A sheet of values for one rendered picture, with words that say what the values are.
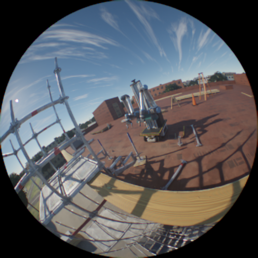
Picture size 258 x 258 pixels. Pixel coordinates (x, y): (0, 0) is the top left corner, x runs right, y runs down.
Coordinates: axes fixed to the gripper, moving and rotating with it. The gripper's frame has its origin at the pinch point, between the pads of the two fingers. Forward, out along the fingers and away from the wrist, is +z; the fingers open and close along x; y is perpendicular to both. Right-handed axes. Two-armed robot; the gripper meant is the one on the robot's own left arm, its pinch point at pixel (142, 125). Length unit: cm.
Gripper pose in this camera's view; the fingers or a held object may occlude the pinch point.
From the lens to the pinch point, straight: 168.7
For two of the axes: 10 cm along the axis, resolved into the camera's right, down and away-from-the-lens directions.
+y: -7.5, 1.1, -6.5
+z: 0.2, 9.9, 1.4
